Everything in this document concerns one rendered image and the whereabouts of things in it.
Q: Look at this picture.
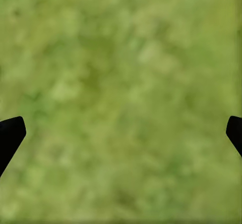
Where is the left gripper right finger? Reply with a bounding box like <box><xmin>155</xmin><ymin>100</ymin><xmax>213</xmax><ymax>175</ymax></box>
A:
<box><xmin>226</xmin><ymin>116</ymin><xmax>242</xmax><ymax>156</ymax></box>

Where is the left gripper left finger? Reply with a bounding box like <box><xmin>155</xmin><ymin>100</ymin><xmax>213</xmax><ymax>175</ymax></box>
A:
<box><xmin>0</xmin><ymin>116</ymin><xmax>26</xmax><ymax>177</ymax></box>

